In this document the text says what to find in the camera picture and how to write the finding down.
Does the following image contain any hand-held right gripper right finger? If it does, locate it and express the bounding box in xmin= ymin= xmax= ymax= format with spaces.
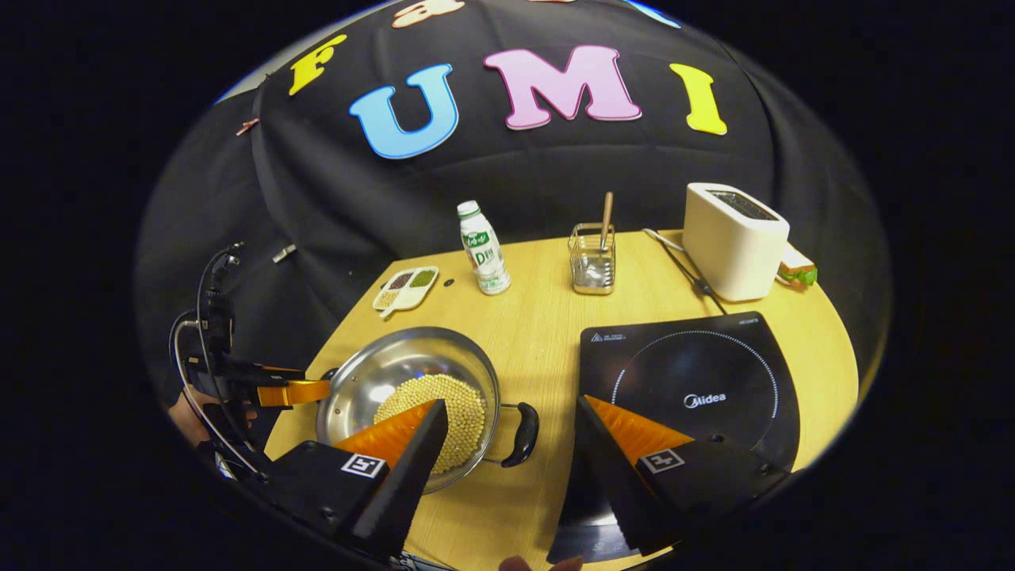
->
xmin=573 ymin=394 xmax=795 ymax=558

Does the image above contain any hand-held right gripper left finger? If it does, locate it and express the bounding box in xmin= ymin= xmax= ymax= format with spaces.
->
xmin=264 ymin=398 xmax=450 ymax=565

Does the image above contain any stainless steel pot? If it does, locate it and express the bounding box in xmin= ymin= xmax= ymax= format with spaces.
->
xmin=315 ymin=326 xmax=541 ymax=495

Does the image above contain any pile of soybeans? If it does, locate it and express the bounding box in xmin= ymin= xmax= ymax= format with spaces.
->
xmin=373 ymin=374 xmax=487 ymax=476

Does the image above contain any black induction cooktop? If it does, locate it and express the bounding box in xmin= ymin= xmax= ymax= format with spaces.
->
xmin=546 ymin=310 xmax=801 ymax=565

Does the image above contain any white divided seasoning tray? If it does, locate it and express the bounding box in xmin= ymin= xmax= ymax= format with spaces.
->
xmin=372 ymin=266 xmax=440 ymax=319

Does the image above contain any white plastic bottle green label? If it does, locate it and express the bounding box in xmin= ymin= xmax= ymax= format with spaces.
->
xmin=456 ymin=199 xmax=512 ymax=297

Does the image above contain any white toaster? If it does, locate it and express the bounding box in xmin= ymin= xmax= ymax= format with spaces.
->
xmin=681 ymin=182 xmax=791 ymax=303

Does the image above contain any sandwich with lettuce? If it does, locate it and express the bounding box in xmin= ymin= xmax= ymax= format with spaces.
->
xmin=776 ymin=241 xmax=818 ymax=289

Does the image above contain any grey cable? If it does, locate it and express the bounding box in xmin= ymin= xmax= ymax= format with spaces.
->
xmin=168 ymin=316 xmax=267 ymax=478

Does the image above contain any wire utensil holder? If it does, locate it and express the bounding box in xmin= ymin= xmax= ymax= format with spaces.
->
xmin=567 ymin=223 xmax=618 ymax=297

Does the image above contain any black toaster cable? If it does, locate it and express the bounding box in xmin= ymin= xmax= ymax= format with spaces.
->
xmin=642 ymin=228 xmax=728 ymax=315

